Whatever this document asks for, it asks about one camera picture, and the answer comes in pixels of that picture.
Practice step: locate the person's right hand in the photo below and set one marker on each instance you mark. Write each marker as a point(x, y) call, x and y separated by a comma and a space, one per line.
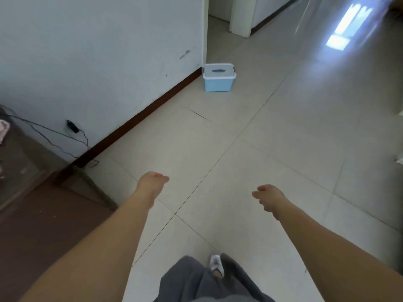
point(270, 196)

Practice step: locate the person's left hand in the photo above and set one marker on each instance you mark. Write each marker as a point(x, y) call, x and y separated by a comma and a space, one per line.
point(150, 184)

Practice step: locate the person's right fingers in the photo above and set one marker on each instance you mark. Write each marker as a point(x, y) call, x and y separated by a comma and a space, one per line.
point(258, 193)

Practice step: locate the person's left fingers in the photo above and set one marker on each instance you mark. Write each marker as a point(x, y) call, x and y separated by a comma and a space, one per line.
point(162, 179)

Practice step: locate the person's left forearm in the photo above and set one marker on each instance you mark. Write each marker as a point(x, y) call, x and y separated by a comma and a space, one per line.
point(94, 248)

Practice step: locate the person's right forearm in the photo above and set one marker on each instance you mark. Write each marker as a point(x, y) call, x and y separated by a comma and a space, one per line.
point(330, 248)

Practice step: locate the white shoe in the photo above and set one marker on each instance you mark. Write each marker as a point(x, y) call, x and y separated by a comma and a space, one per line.
point(216, 264)

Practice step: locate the black power adapter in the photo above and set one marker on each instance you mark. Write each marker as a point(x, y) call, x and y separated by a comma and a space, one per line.
point(72, 126)

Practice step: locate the grey trousers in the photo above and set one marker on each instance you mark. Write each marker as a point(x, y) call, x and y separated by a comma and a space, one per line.
point(204, 283)

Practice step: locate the blue plastic storage box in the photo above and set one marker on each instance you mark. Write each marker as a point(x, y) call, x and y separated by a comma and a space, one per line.
point(219, 81)

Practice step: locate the brown glass-top table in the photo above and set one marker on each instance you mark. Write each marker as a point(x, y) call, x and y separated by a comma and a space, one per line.
point(34, 201)

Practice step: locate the pink cloth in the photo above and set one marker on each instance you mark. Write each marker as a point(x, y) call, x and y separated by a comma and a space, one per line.
point(3, 130)

